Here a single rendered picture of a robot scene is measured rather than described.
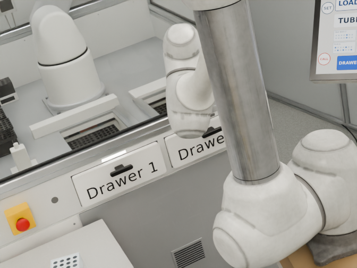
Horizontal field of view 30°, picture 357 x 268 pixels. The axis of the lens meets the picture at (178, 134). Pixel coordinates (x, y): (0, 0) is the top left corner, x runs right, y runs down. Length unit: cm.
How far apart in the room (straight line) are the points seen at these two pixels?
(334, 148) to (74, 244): 91
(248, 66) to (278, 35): 280
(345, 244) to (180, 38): 63
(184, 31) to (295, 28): 224
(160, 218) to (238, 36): 111
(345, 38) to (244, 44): 99
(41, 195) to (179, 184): 45
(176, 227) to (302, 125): 185
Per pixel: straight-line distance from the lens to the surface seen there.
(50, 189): 206
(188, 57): 168
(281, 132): 394
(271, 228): 137
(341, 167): 147
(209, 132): 211
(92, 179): 206
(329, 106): 392
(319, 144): 148
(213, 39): 123
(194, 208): 226
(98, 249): 200
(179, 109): 163
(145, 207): 218
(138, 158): 208
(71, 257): 194
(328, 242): 158
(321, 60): 220
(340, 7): 224
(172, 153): 212
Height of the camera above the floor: 187
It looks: 27 degrees down
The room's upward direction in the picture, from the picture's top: 15 degrees counter-clockwise
